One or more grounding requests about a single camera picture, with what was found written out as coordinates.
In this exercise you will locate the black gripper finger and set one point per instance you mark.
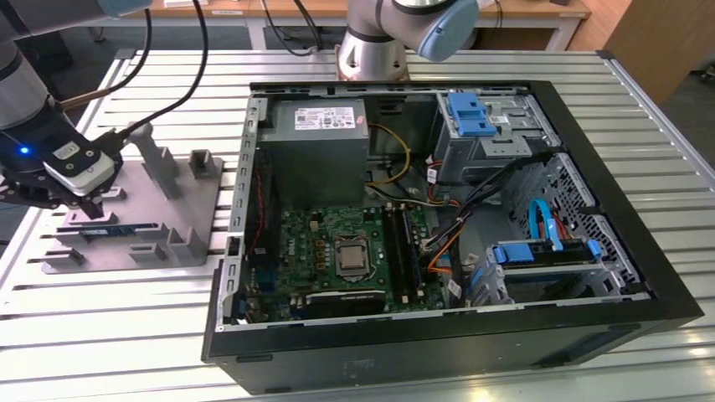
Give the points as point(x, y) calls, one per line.
point(38, 194)
point(98, 207)

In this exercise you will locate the blue RAM stick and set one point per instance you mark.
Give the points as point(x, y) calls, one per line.
point(112, 230)

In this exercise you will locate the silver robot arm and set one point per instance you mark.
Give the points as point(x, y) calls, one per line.
point(22, 84)

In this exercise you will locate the black RAM slot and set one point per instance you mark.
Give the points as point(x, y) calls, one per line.
point(405, 251)
point(419, 294)
point(392, 251)
point(397, 251)

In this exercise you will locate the grey parts rack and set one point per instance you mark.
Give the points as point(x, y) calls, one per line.
point(166, 201)

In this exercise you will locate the green motherboard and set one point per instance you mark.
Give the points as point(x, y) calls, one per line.
point(301, 251)

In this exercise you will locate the grey power supply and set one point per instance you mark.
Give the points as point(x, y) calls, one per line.
point(312, 167)

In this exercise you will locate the silver CPU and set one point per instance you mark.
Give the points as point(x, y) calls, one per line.
point(352, 256)

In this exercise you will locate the CPU socket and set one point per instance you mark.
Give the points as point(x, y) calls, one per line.
point(352, 274)

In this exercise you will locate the black graphics card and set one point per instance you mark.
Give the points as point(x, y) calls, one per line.
point(345, 303)

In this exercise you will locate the wooden top desk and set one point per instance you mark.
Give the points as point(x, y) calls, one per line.
point(250, 10)

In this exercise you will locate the black PC case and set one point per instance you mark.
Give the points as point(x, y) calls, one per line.
point(390, 356)

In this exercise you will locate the blue plastic drive latch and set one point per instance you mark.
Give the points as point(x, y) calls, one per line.
point(469, 113)

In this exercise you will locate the grey metal drive cage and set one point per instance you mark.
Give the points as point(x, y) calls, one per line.
point(503, 146)

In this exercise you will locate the hard disk in blue carrier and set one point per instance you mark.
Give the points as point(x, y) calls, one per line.
point(559, 253)

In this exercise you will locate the grey metal disk bay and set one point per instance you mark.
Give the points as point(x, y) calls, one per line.
point(559, 272)

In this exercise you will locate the brown wooden cabinet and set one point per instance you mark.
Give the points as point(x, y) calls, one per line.
point(659, 42)

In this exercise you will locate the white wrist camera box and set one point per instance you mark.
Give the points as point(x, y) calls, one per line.
point(84, 176)

